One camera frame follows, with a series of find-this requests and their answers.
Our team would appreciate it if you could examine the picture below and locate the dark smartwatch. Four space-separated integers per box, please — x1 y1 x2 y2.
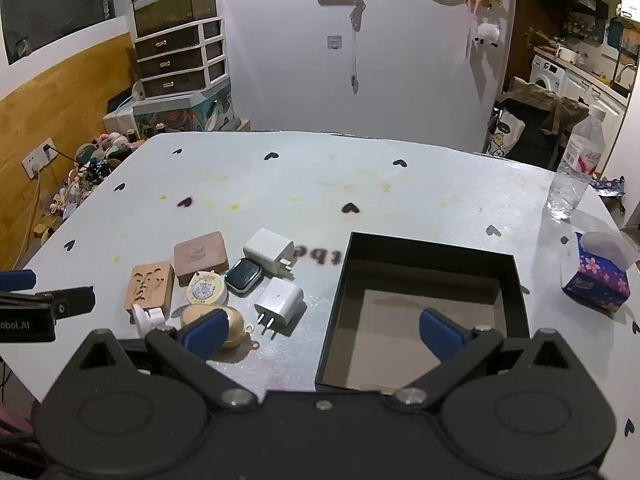
224 257 262 298

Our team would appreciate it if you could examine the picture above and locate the dark wall screen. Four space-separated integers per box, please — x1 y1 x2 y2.
0 0 112 58

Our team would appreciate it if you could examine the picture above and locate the white two-prong charger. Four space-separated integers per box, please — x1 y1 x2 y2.
254 280 305 337

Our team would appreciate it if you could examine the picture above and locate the white three-pin charger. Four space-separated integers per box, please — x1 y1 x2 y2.
243 228 296 279

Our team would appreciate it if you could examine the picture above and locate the carved light wooden block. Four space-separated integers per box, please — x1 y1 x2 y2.
123 261 175 312

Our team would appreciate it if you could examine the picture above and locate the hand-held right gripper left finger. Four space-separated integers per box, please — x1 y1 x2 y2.
75 308 259 414

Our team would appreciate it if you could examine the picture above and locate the brown square wooden block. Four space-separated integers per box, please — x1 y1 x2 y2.
173 231 229 284

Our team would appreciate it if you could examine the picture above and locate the glass fish tank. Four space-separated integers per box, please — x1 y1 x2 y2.
131 0 219 39

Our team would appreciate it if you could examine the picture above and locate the black cardboard box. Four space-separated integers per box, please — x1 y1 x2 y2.
315 231 531 394

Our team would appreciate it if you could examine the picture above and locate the white cartoon tote bag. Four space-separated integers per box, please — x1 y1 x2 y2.
482 109 527 161

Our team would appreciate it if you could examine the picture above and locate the white suction cup hook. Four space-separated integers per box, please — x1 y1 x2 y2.
131 304 167 337

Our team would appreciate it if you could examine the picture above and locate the white wall socket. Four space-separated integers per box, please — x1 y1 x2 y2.
21 137 56 179

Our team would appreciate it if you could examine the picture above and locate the blue floral tissue box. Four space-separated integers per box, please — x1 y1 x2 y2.
561 231 640 313

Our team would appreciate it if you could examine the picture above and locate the patterned storage box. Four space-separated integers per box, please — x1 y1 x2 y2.
132 85 237 137

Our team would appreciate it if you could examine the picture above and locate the gold earbud case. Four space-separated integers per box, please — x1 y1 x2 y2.
180 304 260 351

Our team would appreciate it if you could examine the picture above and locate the white drawer cabinet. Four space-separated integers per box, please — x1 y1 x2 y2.
133 16 231 101

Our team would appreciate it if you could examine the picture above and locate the white washing machine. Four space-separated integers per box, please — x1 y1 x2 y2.
530 54 568 95

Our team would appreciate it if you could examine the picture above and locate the chair with brown jacket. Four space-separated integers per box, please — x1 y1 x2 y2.
495 76 591 171

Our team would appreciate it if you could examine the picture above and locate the blue snack packet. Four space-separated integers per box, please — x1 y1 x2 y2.
591 176 626 197

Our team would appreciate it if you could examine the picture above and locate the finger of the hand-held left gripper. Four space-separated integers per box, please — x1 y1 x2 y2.
0 269 38 291
0 286 96 319

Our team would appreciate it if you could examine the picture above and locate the white plush sheep toy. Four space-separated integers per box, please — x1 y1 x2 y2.
472 21 502 50

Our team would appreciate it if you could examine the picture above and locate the pile of plush toys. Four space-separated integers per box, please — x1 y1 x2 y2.
40 130 147 226

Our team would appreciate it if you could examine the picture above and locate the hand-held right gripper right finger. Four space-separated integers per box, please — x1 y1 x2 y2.
392 308 576 411

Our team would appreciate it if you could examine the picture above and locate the clear plastic water bottle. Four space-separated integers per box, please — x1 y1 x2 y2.
545 106 607 221

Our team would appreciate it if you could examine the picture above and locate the round white tape measure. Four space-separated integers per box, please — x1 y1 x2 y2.
186 270 227 307

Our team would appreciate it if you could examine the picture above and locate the hanging pink ribbon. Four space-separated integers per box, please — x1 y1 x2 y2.
462 0 493 58

